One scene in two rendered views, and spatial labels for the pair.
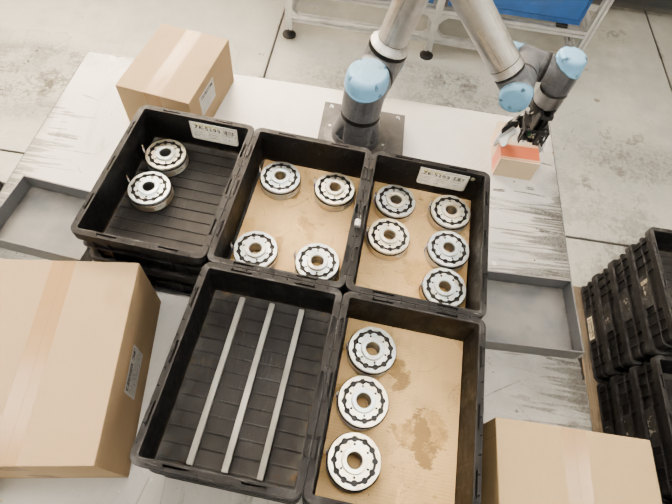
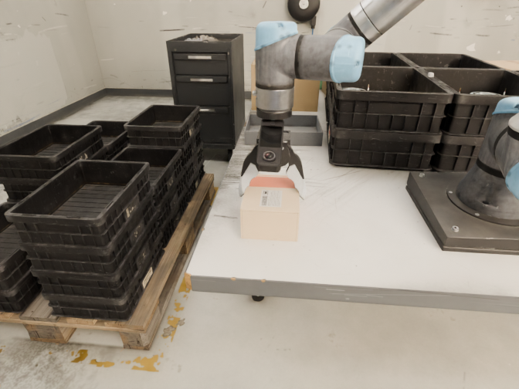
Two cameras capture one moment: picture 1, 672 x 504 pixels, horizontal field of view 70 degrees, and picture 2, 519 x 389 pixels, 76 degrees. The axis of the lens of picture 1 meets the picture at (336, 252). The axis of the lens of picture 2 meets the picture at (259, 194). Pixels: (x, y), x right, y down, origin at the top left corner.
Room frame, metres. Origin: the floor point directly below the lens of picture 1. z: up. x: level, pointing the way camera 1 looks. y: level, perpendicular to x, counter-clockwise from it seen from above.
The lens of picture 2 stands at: (1.75, -0.47, 1.14)
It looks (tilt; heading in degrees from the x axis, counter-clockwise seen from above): 30 degrees down; 185
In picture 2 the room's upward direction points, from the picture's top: straight up
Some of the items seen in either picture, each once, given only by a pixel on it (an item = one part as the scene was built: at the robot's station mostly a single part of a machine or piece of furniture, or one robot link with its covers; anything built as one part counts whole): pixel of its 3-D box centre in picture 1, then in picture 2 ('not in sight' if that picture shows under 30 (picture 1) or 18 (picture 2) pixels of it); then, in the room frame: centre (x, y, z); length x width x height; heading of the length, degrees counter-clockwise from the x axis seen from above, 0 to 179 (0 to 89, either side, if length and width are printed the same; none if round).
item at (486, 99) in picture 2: (295, 202); (484, 84); (0.65, 0.11, 0.92); 0.40 x 0.30 x 0.02; 177
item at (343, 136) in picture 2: not in sight; (373, 129); (0.63, -0.19, 0.76); 0.40 x 0.30 x 0.12; 177
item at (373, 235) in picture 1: (388, 236); not in sight; (0.64, -0.12, 0.86); 0.10 x 0.10 x 0.01
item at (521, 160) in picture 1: (514, 150); (271, 204); (1.11, -0.50, 0.74); 0.16 x 0.12 x 0.07; 0
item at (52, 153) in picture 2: not in sight; (63, 182); (0.41, -1.56, 0.37); 0.40 x 0.30 x 0.45; 0
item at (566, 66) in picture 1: (562, 72); (276, 55); (1.09, -0.50, 1.05); 0.09 x 0.08 x 0.11; 76
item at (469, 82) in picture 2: (295, 215); (479, 101); (0.65, 0.11, 0.87); 0.40 x 0.30 x 0.11; 177
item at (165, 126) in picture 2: not in sight; (170, 152); (0.01, -1.16, 0.37); 0.40 x 0.30 x 0.45; 0
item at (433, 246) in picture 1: (448, 248); not in sight; (0.63, -0.27, 0.86); 0.10 x 0.10 x 0.01
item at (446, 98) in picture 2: (422, 228); (381, 81); (0.63, -0.19, 0.92); 0.40 x 0.30 x 0.02; 177
